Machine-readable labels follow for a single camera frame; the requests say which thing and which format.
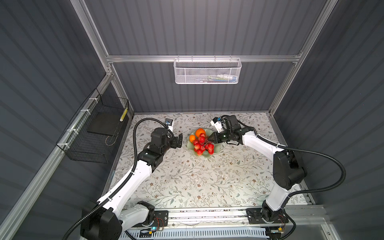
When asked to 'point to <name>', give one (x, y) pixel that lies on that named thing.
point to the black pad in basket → (105, 123)
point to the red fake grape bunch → (201, 145)
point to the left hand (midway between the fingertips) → (173, 132)
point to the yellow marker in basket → (123, 115)
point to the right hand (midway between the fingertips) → (210, 139)
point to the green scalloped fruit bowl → (218, 147)
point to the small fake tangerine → (191, 138)
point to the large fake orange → (200, 130)
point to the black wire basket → (91, 134)
